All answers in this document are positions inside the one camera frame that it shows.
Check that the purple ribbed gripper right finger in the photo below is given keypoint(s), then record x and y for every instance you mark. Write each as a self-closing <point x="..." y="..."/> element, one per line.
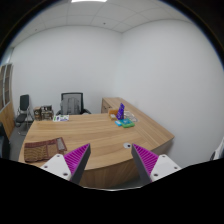
<point x="152" y="167"/>

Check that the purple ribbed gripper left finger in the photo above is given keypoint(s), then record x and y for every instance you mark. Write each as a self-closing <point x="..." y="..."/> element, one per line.
<point x="70" y="166"/>

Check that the brown patterned towel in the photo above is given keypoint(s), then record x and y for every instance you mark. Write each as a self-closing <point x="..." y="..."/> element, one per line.
<point x="44" y="150"/>

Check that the small round white object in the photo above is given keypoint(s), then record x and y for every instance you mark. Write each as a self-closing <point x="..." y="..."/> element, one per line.
<point x="127" y="145"/>

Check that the wooden L-shaped desk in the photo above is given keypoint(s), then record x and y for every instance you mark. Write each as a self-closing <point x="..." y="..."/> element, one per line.
<point x="110" y="163"/>

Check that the green flat box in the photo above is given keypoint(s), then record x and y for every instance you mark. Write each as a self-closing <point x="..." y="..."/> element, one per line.
<point x="126" y="123"/>

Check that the blue flat box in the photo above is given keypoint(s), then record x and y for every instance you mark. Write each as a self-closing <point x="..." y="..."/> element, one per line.
<point x="118" y="123"/>

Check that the clear plastic container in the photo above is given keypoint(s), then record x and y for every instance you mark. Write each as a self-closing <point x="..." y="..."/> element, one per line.
<point x="130" y="116"/>

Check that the orange box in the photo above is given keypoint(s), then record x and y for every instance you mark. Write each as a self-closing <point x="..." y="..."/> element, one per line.
<point x="113" y="111"/>

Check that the grey mesh office chair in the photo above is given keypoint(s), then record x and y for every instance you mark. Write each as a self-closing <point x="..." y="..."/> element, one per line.
<point x="72" y="103"/>

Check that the brown cardboard boxes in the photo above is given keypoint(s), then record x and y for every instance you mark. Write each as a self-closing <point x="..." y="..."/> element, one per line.
<point x="44" y="112"/>

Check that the black visitor chair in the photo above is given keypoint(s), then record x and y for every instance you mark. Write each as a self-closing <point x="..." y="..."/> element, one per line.
<point x="24" y="114"/>

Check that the ceiling light panel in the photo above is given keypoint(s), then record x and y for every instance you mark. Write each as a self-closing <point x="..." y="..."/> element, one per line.
<point x="88" y="1"/>

